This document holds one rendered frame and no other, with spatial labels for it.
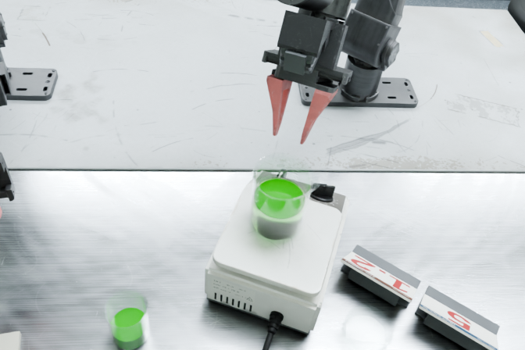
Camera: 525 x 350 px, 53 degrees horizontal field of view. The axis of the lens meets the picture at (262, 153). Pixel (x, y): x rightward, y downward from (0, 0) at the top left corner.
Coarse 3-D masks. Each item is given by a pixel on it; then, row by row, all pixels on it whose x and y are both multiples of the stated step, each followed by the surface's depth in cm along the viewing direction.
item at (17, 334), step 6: (0, 336) 56; (6, 336) 56; (12, 336) 56; (18, 336) 56; (0, 342) 56; (6, 342) 56; (12, 342) 56; (18, 342) 56; (0, 348) 55; (6, 348) 55; (12, 348) 55; (18, 348) 55
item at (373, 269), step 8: (352, 256) 66; (360, 264) 64; (368, 264) 66; (368, 272) 62; (376, 272) 64; (384, 272) 66; (384, 280) 62; (392, 280) 64; (400, 280) 65; (400, 288) 62; (408, 288) 63
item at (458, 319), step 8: (424, 304) 60; (432, 304) 62; (440, 304) 63; (440, 312) 60; (448, 312) 62; (456, 320) 60; (464, 320) 61; (464, 328) 59; (472, 328) 60; (480, 328) 61; (480, 336) 59; (488, 336) 60
